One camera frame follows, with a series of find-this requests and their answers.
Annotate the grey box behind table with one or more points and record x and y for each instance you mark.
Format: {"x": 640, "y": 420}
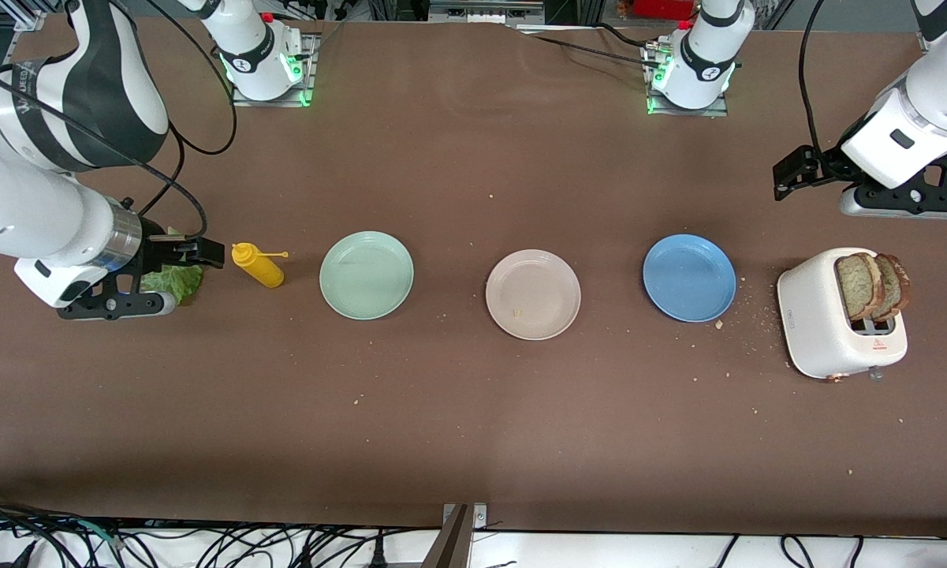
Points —
{"x": 481, "y": 12}

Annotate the red box behind table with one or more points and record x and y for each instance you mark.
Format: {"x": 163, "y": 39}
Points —
{"x": 662, "y": 8}

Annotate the black left camera bracket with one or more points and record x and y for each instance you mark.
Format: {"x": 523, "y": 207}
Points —
{"x": 915, "y": 201}

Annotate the pale green plate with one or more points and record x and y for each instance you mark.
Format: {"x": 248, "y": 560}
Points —
{"x": 367, "y": 276}

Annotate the metal table edge bracket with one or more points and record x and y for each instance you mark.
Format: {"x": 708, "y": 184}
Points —
{"x": 453, "y": 544}

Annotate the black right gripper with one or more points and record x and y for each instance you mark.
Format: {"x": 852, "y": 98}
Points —
{"x": 157, "y": 243}

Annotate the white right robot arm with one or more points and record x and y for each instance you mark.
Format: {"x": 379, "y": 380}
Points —
{"x": 47, "y": 213}

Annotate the green lettuce leaf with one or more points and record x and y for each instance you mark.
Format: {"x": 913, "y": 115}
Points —
{"x": 175, "y": 284}

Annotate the black right camera bracket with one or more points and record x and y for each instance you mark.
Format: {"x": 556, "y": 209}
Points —
{"x": 102, "y": 306}

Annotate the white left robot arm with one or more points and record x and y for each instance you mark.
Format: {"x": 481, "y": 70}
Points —
{"x": 938, "y": 95}

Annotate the white toaster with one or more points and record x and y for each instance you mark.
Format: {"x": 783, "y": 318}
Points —
{"x": 816, "y": 323}

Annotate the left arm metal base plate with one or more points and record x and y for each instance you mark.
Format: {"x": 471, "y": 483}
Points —
{"x": 710, "y": 112}

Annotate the black camera bracket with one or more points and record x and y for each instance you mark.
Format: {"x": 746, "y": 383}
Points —
{"x": 915, "y": 201}
{"x": 102, "y": 306}

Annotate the aluminium frame rail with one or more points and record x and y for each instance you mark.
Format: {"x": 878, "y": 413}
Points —
{"x": 924, "y": 43}
{"x": 31, "y": 21}

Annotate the blue plate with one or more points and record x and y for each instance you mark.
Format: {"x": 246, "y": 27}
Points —
{"x": 690, "y": 278}

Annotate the brown bread slice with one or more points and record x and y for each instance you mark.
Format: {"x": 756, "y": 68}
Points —
{"x": 899, "y": 284}
{"x": 855, "y": 285}

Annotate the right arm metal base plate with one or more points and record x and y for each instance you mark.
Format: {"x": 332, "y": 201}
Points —
{"x": 240, "y": 100}

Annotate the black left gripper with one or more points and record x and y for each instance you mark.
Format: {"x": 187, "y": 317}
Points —
{"x": 830, "y": 163}

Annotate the beige plate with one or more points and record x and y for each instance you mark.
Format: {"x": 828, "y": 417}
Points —
{"x": 544, "y": 284}

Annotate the black power plug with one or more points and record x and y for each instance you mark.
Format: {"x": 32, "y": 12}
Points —
{"x": 378, "y": 552}

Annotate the yellow mustard squeeze bottle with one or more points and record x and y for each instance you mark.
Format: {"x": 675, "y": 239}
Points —
{"x": 264, "y": 272}

